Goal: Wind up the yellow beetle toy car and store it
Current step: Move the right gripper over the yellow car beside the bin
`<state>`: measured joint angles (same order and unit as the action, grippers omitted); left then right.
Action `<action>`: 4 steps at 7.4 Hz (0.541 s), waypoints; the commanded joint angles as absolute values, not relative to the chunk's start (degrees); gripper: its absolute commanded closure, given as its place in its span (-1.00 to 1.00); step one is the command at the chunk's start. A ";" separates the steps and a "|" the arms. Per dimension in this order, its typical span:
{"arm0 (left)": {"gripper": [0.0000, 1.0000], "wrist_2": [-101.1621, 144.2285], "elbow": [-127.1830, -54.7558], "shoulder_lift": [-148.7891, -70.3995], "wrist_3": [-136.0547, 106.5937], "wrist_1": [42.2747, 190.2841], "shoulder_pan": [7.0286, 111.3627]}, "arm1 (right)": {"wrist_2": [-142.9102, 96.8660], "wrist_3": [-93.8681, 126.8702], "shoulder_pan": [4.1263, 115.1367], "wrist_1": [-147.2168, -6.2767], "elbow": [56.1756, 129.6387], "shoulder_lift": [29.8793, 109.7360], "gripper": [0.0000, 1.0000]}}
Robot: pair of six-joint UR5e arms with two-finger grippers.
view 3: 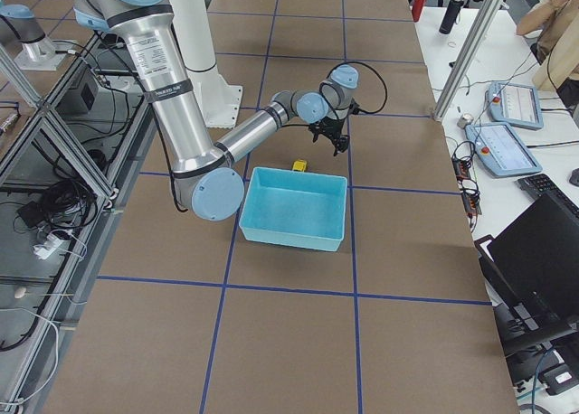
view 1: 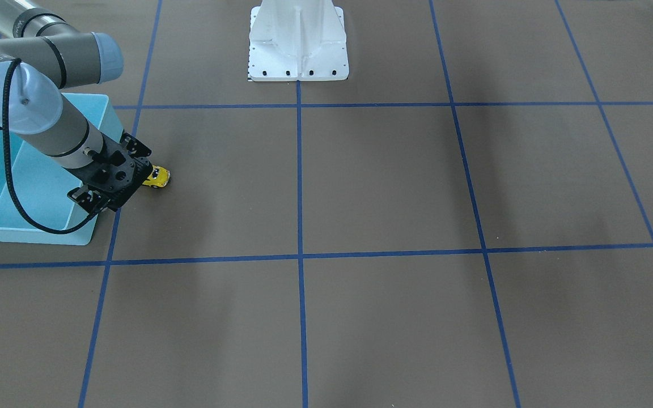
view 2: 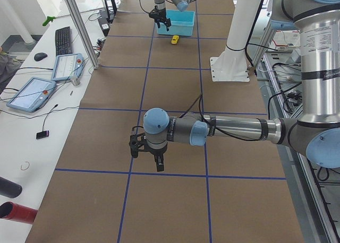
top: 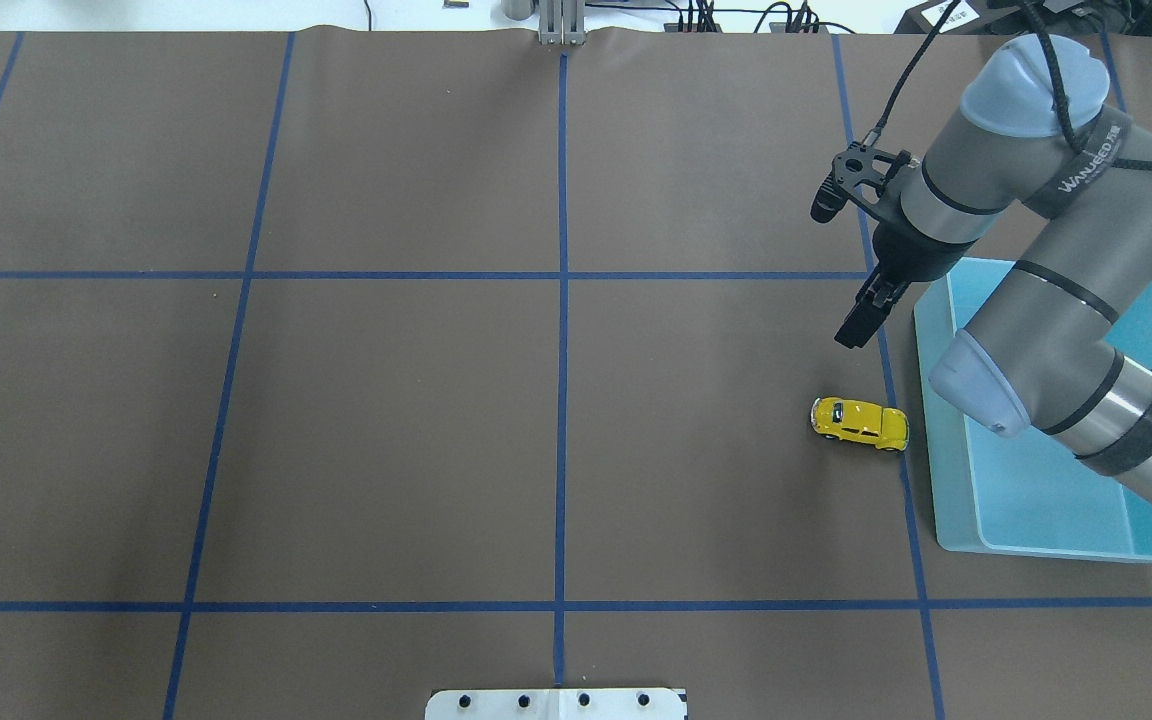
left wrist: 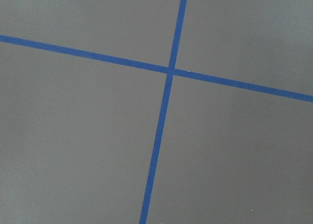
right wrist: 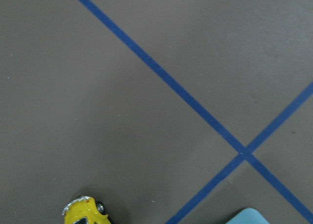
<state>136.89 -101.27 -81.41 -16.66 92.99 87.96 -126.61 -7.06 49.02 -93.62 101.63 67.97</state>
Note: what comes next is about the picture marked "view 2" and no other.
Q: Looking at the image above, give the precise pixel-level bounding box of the upper teach pendant tablet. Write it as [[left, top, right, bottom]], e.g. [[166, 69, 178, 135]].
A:
[[51, 53, 84, 82]]

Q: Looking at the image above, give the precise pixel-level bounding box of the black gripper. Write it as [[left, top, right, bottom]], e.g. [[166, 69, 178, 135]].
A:
[[129, 133, 167, 172], [148, 6, 171, 31]]

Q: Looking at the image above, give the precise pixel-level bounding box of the yellow beetle toy car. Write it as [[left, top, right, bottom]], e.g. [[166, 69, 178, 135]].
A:
[[171, 35, 180, 45]]

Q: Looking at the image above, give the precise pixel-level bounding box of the black keyboard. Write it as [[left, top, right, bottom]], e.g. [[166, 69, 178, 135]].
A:
[[55, 27, 73, 56]]

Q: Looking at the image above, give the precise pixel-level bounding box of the aluminium frame post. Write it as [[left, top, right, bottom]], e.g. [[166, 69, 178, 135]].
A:
[[64, 0, 99, 70]]

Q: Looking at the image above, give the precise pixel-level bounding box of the light blue plastic bin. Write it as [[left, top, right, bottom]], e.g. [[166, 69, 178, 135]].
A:
[[155, 10, 196, 36]]

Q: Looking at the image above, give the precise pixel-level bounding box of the black water bottle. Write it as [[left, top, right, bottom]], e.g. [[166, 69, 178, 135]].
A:
[[0, 177, 22, 198]]

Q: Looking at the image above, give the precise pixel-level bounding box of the white pedestal column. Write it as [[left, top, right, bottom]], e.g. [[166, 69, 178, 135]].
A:
[[210, 0, 263, 82]]

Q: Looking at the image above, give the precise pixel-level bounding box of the black computer mouse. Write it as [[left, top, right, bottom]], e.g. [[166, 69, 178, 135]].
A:
[[33, 53, 48, 62]]

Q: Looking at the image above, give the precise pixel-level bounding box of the red water bottle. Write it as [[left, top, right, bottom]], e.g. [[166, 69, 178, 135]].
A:
[[1, 202, 38, 224]]

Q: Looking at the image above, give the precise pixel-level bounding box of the teach pendant tablet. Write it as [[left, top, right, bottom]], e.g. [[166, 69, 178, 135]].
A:
[[51, 53, 84, 82], [6, 77, 56, 112]]

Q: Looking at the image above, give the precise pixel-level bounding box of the lower teach pendant tablet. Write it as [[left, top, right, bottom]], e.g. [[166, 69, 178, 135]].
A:
[[6, 77, 56, 112]]

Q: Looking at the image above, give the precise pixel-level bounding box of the green plastic handle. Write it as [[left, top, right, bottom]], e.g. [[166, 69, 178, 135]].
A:
[[42, 16, 56, 27]]

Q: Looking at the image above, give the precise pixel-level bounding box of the small black device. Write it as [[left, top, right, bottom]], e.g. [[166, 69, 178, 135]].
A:
[[36, 130, 49, 140]]

